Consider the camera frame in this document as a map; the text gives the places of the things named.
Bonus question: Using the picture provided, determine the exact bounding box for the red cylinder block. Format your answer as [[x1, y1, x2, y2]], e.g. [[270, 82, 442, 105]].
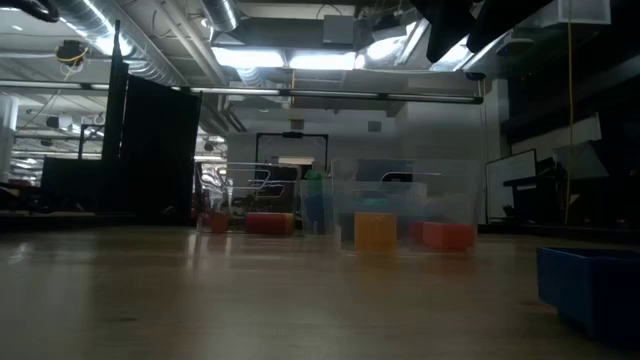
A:
[[245, 212, 286, 236]]

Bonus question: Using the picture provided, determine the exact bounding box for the small orange-yellow block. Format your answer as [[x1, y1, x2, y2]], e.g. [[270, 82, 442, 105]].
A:
[[354, 212, 399, 253]]

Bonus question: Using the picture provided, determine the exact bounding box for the ceiling light panel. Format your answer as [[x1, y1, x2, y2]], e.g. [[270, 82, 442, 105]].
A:
[[288, 49, 359, 72], [214, 48, 286, 71]]

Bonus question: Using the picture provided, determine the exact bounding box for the wide clear plastic bin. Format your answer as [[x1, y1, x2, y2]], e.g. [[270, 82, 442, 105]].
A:
[[298, 179, 430, 237]]

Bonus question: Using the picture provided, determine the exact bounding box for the dark desk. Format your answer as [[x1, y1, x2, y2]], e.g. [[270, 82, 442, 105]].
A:
[[502, 157, 569, 225]]

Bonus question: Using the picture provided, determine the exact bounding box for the silver ventilation duct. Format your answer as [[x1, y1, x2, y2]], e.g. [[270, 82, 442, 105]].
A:
[[42, 0, 189, 87], [201, 0, 240, 33]]

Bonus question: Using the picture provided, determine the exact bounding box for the small blue block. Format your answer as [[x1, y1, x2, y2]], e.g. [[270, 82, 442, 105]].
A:
[[536, 246, 640, 349]]

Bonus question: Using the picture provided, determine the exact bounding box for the ceiling cable reel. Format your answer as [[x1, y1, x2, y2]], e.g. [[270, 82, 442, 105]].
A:
[[54, 38, 90, 67]]

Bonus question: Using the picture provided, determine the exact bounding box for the medium blue block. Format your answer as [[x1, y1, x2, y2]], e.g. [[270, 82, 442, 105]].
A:
[[349, 197, 397, 214], [302, 193, 333, 235]]

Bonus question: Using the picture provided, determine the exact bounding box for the clear bin with handle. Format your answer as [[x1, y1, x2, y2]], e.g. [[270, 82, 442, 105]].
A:
[[193, 160, 304, 236]]

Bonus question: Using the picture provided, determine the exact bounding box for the horizontal metal pipe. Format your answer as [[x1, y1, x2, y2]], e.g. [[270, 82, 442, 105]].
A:
[[0, 79, 485, 105]]

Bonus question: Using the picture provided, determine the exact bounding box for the black partition panel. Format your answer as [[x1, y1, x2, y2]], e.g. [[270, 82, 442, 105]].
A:
[[101, 19, 202, 227]]

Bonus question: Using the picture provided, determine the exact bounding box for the whiteboard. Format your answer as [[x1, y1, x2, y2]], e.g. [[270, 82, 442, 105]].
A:
[[485, 148, 540, 222]]

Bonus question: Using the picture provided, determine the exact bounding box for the grey slanted box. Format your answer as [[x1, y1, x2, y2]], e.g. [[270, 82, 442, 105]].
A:
[[552, 139, 610, 181]]

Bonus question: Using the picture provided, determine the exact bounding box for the black low cabinet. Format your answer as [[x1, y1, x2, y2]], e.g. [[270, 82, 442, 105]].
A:
[[39, 155, 106, 212]]

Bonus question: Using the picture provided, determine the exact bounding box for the small red-orange block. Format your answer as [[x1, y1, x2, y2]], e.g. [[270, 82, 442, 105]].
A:
[[422, 221, 477, 253]]

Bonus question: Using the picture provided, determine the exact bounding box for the white ceiling duct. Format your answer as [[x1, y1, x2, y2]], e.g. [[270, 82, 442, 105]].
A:
[[519, 0, 612, 29]]

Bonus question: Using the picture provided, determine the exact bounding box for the grey ceiling box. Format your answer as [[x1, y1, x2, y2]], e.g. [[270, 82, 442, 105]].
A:
[[321, 14, 357, 46]]

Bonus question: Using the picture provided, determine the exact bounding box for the small clear plastic bin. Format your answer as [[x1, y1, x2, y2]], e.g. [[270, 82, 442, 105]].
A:
[[330, 157, 485, 259]]

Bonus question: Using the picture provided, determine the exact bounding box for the black gantry frame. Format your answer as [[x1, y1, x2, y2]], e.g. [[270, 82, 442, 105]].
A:
[[254, 131, 330, 169]]

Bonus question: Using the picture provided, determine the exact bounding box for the white column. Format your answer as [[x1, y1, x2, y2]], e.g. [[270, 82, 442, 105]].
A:
[[0, 94, 20, 185]]

